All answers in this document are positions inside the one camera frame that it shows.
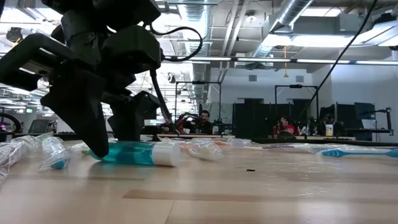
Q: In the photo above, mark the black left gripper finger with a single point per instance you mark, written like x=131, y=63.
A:
x=81, y=112
x=130, y=118

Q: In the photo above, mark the teal mouthwash bottle white cap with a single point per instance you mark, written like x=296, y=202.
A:
x=140, y=154

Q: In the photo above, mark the pink white bagged toothbrush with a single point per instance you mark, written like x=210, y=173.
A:
x=239, y=143

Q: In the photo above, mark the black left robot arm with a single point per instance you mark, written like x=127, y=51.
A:
x=124, y=12

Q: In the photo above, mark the black background robot arm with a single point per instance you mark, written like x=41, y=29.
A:
x=222, y=127

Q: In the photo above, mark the person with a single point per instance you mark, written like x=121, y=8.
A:
x=203, y=124
x=287, y=129
x=169, y=127

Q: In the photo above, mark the teal white bagged toothbrush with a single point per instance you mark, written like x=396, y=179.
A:
x=84, y=152

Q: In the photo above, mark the grey open laptop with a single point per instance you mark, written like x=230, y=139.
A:
x=38, y=127

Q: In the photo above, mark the green exit sign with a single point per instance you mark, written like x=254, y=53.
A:
x=29, y=110

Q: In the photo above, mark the blue white bagged toothbrush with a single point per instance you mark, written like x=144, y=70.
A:
x=58, y=164
x=357, y=153
x=357, y=147

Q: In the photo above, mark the green white bagged toothbrush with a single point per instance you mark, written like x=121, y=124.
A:
x=31, y=141

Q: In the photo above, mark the black curved hoop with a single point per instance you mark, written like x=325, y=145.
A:
x=16, y=124

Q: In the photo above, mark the wooden background table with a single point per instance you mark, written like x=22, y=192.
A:
x=202, y=136
x=326, y=138

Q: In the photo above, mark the orange white bagged toothbrush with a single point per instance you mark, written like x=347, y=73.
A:
x=12, y=152
x=208, y=152

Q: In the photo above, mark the white blue background bottle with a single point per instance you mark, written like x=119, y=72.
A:
x=215, y=129

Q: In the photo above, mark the long LED light bar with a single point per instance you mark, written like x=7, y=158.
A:
x=264, y=59

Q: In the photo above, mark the round ceiling sensor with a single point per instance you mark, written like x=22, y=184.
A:
x=250, y=18

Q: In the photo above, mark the rectangular ceiling light panel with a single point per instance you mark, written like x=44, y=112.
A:
x=311, y=40

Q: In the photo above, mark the white yellow background bottle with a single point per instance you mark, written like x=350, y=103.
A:
x=329, y=130

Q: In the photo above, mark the dark background monitors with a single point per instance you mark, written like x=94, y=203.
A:
x=345, y=116

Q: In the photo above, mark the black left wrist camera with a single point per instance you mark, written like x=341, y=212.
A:
x=133, y=53

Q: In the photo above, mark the black background rig frame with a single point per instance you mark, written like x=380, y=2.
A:
x=199, y=82
x=295, y=86

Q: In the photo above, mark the wide silver ceiling duct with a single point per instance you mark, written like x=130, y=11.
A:
x=194, y=12

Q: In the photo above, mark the black partition wall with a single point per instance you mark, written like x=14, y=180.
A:
x=255, y=121

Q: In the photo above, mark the slanted silver ceiling duct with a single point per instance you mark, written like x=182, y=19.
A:
x=292, y=12

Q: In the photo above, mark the black aluminium rig frame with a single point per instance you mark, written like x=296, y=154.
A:
x=373, y=143

